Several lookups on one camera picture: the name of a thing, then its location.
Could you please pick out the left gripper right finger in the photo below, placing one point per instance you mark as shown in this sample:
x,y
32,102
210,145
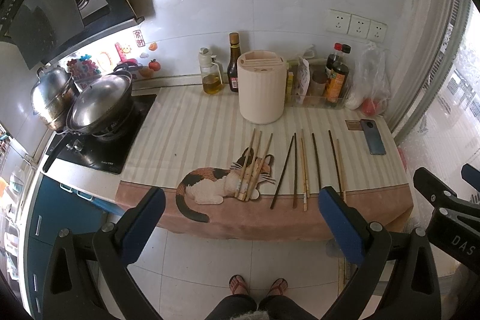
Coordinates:
x,y
366,245

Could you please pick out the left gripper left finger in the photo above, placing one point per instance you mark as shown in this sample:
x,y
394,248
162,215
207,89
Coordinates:
x,y
117,245

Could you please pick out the dark brown chopstick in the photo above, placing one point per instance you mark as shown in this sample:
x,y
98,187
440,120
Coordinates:
x,y
295,190

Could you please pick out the blue lower cabinet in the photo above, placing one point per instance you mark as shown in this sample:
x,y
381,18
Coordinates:
x,y
56,206

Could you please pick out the black gas stove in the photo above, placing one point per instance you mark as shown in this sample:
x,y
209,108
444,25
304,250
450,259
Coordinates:
x,y
105,151

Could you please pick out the blue smartphone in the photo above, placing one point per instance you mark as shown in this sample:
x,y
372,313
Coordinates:
x,y
373,137

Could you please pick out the person right foot sandal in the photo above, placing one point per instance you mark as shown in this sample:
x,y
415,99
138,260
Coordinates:
x,y
279,288

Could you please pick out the person foot sandal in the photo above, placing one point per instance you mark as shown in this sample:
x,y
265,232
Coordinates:
x,y
238,286
279,288

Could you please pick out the brown label card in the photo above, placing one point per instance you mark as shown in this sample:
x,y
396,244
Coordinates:
x,y
353,125

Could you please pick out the striped cat table mat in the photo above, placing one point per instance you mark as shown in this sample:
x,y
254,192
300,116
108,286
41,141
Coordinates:
x,y
225,178

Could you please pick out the person left foot sandal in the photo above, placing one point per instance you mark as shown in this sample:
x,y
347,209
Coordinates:
x,y
238,286

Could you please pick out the wok with steel lid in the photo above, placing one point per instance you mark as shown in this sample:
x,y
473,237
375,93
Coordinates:
x,y
96,109

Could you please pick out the white plastic bag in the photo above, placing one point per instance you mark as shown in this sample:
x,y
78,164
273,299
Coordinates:
x,y
369,89

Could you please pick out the steel stock pot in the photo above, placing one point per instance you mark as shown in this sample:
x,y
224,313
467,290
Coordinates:
x,y
53,95

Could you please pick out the clear condiment tray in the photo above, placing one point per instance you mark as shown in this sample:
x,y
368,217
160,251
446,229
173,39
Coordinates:
x,y
315,94

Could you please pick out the white paper packet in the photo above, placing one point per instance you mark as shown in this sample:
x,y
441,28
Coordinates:
x,y
302,80

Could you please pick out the yellow box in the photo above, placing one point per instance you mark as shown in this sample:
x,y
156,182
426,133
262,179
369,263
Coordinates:
x,y
290,84

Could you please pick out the red cap dark bottle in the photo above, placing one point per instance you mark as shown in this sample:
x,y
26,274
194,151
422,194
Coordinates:
x,y
338,49

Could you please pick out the oil dispenser bottle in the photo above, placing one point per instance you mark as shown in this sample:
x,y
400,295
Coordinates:
x,y
211,75

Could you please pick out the cream utensil holder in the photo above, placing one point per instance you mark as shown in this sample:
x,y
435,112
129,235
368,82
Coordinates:
x,y
262,77

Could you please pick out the dark sauce bottle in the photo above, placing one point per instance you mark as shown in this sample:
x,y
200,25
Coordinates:
x,y
232,70

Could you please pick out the black range hood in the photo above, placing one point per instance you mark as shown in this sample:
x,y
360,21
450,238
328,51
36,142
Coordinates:
x,y
56,5

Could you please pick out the colourful wall stickers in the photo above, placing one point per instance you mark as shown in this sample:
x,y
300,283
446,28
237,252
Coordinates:
x,y
102,56

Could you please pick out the triple wall socket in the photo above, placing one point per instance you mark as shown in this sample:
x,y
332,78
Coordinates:
x,y
355,26

